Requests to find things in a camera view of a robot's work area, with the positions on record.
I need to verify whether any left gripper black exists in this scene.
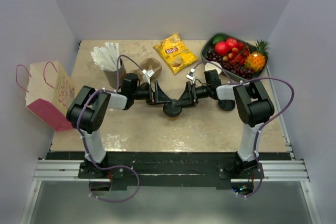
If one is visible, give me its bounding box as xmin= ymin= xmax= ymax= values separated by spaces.
xmin=132 ymin=81 xmax=171 ymax=105

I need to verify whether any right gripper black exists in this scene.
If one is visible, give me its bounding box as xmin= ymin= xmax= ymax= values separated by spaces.
xmin=176 ymin=82 xmax=211 ymax=109

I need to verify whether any black coffee cup lid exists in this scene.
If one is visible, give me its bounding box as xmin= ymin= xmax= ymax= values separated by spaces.
xmin=218 ymin=100 xmax=236 ymax=112

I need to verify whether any brown paper coffee cup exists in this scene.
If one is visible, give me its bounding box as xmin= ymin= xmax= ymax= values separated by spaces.
xmin=204 ymin=61 xmax=222 ymax=74

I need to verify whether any paper bag pink white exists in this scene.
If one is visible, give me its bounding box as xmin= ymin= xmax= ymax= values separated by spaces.
xmin=18 ymin=61 xmax=79 ymax=132

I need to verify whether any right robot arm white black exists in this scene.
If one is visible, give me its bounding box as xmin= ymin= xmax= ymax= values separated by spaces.
xmin=171 ymin=70 xmax=275 ymax=178

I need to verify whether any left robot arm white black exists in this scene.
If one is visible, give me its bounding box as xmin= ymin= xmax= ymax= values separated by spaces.
xmin=66 ymin=73 xmax=182 ymax=178

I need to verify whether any cardboard cup carrier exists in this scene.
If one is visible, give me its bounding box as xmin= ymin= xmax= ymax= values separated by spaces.
xmin=124 ymin=58 xmax=162 ymax=83

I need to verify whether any yellow Lays chips bag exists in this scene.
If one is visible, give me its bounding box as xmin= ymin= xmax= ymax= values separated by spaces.
xmin=153 ymin=33 xmax=198 ymax=74

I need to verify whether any grey straw holder cup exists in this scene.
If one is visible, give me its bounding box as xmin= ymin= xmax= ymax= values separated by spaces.
xmin=103 ymin=60 xmax=127 ymax=89

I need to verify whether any dark grape bunch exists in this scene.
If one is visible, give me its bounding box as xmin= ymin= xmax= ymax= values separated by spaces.
xmin=205 ymin=49 xmax=253 ymax=79

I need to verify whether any large red apple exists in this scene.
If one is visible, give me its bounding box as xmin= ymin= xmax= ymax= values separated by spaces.
xmin=215 ymin=41 xmax=231 ymax=56

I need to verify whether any dark green fruit tray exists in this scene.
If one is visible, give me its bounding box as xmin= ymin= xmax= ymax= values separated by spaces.
xmin=201 ymin=33 xmax=269 ymax=81

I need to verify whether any small red apple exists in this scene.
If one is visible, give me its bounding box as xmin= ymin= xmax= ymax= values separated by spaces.
xmin=226 ymin=38 xmax=238 ymax=49

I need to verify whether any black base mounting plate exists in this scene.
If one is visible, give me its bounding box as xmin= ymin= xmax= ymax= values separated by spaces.
xmin=46 ymin=151 xmax=292 ymax=192

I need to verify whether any orange toy pineapple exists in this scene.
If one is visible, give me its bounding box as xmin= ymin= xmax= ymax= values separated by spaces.
xmin=245 ymin=40 xmax=269 ymax=72

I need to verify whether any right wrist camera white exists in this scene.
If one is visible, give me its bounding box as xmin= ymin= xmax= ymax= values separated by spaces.
xmin=186 ymin=68 xmax=196 ymax=83

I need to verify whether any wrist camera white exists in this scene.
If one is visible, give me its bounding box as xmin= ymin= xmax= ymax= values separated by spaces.
xmin=186 ymin=68 xmax=196 ymax=83
xmin=142 ymin=69 xmax=155 ymax=84

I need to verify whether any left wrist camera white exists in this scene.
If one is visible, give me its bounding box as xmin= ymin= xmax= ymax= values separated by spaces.
xmin=142 ymin=69 xmax=155 ymax=84

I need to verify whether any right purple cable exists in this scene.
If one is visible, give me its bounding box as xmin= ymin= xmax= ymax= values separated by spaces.
xmin=191 ymin=60 xmax=295 ymax=198

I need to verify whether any aluminium rail frame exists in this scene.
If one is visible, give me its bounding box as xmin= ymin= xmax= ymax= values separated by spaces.
xmin=19 ymin=119 xmax=322 ymax=224

